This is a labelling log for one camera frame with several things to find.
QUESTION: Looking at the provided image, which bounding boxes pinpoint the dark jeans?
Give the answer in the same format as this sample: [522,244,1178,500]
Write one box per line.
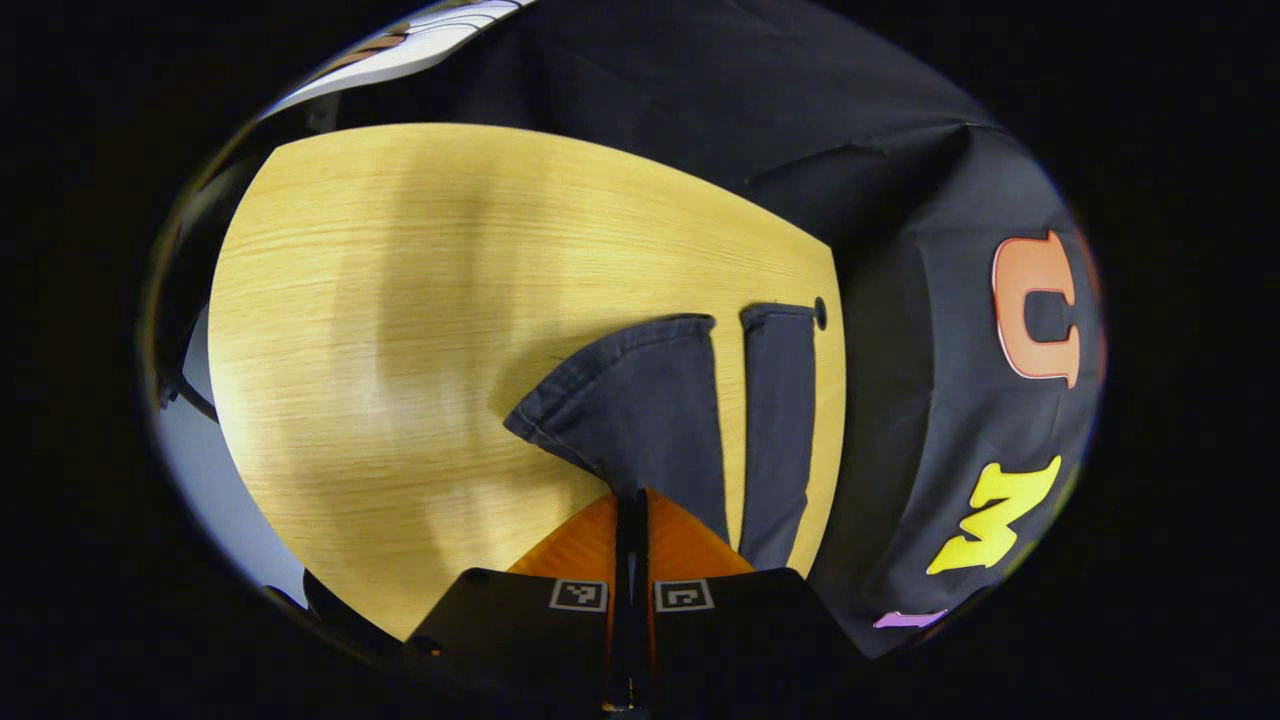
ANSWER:
[502,300,829,573]

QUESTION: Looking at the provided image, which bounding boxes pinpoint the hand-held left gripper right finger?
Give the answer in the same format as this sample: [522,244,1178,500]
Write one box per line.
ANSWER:
[634,488,869,716]

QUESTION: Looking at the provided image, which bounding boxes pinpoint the white side desk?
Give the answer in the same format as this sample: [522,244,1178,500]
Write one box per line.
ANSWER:
[262,0,526,116]

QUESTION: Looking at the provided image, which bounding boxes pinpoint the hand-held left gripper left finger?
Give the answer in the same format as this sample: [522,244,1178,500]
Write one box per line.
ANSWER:
[403,488,637,716]

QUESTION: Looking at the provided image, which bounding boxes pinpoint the black backdrop cloth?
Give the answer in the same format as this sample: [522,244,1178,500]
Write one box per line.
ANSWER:
[330,0,1108,661]

